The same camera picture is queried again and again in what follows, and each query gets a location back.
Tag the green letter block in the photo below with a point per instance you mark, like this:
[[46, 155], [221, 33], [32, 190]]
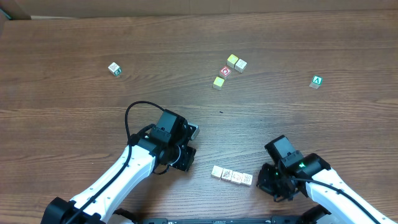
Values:
[[316, 82]]

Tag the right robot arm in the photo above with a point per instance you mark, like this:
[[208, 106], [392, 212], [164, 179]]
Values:
[[324, 186]]

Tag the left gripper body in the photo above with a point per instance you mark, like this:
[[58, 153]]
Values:
[[183, 155]]

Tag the white block beside yellow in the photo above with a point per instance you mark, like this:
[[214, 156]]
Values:
[[240, 65]]

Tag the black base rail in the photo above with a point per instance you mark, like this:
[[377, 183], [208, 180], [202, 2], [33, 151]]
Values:
[[217, 221]]

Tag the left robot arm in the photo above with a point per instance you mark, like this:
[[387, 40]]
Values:
[[161, 144]]

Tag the white wooden number block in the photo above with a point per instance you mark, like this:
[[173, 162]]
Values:
[[246, 179]]

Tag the white block green edge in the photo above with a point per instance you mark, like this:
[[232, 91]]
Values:
[[236, 177]]

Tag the yellow block top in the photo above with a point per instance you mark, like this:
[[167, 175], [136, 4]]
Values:
[[232, 60]]

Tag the yellow block middle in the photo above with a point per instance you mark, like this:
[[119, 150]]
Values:
[[218, 83]]

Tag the white block green side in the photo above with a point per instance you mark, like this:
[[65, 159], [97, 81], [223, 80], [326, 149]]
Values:
[[115, 69]]

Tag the yellow wooden block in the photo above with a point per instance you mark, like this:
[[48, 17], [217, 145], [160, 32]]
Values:
[[217, 172]]

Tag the white block red side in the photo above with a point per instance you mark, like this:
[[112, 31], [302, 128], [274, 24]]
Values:
[[226, 174]]

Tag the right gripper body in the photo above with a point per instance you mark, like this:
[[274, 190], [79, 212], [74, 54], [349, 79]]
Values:
[[267, 182]]

